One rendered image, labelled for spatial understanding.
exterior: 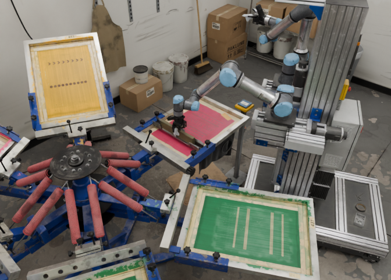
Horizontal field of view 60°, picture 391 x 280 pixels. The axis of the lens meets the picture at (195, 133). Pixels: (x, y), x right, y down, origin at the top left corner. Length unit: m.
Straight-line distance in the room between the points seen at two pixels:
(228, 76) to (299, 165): 1.17
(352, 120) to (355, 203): 1.09
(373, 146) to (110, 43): 3.48
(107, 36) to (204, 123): 2.03
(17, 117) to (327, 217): 3.39
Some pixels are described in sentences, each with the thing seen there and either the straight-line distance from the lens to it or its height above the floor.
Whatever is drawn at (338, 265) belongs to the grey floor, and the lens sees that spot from 3.35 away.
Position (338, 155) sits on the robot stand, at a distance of 2.87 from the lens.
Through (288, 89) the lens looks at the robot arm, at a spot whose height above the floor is 1.49.
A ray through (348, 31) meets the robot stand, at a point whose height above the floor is 1.87.
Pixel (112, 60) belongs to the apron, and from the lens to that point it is 4.55.
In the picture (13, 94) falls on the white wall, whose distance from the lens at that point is 4.11.
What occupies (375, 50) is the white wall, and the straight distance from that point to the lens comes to 5.65.
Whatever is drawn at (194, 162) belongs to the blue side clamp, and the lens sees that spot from 2.46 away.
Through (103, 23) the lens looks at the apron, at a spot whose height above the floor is 1.18.
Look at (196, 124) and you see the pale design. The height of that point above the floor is 0.95.
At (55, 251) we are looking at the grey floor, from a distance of 3.39.
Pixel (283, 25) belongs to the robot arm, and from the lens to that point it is 2.80.
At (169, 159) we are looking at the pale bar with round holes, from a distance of 2.42.
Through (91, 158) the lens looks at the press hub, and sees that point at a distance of 2.11.
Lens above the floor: 2.69
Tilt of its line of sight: 39 degrees down
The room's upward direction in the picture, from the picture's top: 1 degrees clockwise
